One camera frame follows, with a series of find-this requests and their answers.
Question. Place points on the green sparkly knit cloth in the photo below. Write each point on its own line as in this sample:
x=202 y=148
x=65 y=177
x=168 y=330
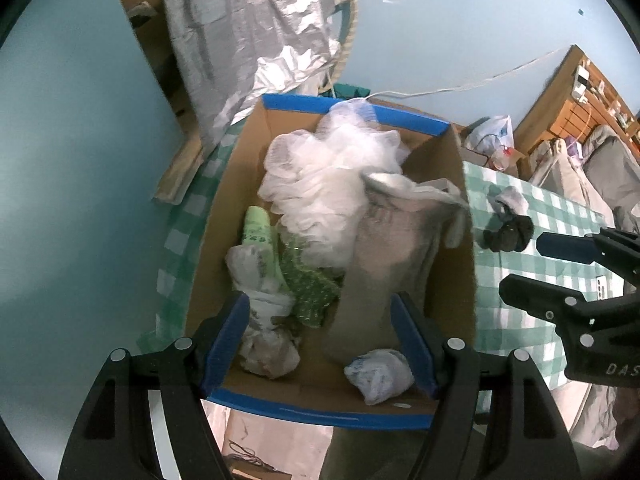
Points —
x=310 y=290

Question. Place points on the small white sock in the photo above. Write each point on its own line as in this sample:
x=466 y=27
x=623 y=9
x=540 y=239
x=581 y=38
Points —
x=515 y=199

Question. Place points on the wooden shelf unit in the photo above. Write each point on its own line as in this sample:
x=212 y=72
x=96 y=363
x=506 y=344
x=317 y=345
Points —
x=555 y=105

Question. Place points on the green and white sock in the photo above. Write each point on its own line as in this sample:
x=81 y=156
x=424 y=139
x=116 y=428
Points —
x=260 y=240

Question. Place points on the large grey sock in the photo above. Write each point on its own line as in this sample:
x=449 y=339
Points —
x=385 y=250

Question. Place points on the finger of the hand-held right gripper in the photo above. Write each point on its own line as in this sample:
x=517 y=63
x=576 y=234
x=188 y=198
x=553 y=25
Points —
x=565 y=247
x=545 y=300

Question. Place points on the beige hoop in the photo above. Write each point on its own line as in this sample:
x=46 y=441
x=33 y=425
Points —
x=350 y=45

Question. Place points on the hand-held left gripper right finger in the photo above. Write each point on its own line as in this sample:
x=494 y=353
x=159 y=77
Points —
x=412 y=345

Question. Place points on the white and blue sock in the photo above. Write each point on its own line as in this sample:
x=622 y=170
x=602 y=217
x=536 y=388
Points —
x=380 y=372

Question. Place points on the green checkered cloth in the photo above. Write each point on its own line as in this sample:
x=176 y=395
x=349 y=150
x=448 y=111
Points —
x=560 y=205

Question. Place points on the crumpled white sock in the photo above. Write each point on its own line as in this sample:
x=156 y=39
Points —
x=270 y=350

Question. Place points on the grey duvet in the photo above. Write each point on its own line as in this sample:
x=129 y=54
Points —
x=610 y=180

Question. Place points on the dark sock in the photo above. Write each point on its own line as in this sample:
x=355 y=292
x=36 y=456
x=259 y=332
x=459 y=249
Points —
x=507 y=235

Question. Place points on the white plastic bag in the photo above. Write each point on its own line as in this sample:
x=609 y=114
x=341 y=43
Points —
x=495 y=132

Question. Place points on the silver foil cover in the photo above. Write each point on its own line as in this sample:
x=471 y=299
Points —
x=240 y=20

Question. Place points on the white plastic sheet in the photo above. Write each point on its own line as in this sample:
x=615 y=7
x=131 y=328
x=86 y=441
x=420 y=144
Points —
x=280 y=440

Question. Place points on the flat cardboard piece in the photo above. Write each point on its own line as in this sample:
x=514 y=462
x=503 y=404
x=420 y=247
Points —
x=175 y=180

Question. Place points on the purple packet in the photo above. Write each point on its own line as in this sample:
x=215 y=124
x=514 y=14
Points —
x=575 y=150

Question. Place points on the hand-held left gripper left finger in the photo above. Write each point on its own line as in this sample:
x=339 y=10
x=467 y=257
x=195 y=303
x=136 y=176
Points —
x=227 y=340

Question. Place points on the white charger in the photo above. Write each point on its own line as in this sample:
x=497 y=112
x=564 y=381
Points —
x=580 y=82

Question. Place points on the white phone with stickers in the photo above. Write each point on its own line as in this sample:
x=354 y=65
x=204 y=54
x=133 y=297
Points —
x=602 y=287

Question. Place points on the white mesh bath loofah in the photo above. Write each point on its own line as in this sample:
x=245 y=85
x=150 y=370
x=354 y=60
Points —
x=325 y=185

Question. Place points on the blue-edged cardboard box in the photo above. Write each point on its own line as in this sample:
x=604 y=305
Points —
x=310 y=385

